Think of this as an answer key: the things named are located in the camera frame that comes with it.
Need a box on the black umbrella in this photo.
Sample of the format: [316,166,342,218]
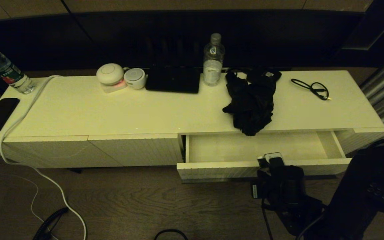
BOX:
[223,70,277,136]

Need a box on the white low cabinet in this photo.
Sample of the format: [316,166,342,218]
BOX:
[0,70,384,174]

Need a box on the white ribbed drawer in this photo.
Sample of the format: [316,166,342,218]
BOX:
[177,131,352,183]

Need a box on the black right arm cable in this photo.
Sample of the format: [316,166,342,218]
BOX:
[261,198,274,240]

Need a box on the small black box white label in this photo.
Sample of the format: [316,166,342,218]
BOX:
[247,68,282,84]

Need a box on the white dome device pink base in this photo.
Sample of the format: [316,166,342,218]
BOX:
[96,63,127,94]

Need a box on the thin white charging cable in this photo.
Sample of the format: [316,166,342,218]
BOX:
[0,134,60,240]

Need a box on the white ribbed cabinet door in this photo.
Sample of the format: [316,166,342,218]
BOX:
[5,135,124,169]
[88,134,185,167]

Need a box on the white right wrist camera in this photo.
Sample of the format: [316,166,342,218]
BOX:
[257,152,285,169]

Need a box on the black floor cable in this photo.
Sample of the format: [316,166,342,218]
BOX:
[154,229,189,240]

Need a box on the small white round speaker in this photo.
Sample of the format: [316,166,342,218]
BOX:
[124,68,147,90]

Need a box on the black audio cable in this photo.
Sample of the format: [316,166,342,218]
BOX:
[291,79,332,101]

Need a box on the clear water bottle grey cap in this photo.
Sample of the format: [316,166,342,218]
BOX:
[203,33,226,87]

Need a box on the thick white power cable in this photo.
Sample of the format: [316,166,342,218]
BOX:
[0,75,87,240]

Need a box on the black flat router box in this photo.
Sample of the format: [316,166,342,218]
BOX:
[145,65,201,94]

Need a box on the water bottle with green label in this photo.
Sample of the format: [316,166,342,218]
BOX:
[0,38,37,95]

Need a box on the black coiled cable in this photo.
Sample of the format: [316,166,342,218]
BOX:
[33,207,70,240]

